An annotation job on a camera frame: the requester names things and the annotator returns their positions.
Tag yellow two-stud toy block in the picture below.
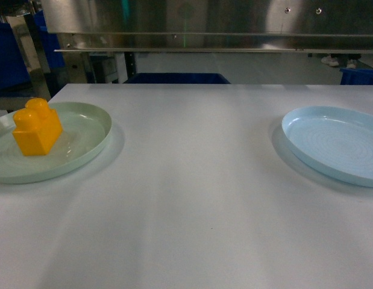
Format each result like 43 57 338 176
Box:
12 98 63 157

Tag blue bins at left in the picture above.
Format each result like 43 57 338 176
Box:
0 11 64 90

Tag blue bin behind table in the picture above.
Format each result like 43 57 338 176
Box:
124 73 231 84

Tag pale green plastic plate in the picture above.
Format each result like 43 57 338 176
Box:
0 102 112 184

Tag pale blue plastic plate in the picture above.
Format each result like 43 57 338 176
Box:
281 106 373 188

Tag white sneakers of person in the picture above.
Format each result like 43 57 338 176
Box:
321 55 357 69

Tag blue bin far right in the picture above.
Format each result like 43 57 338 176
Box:
339 68 373 85

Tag stainless steel shelf panel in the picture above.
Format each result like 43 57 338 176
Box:
42 1 373 54

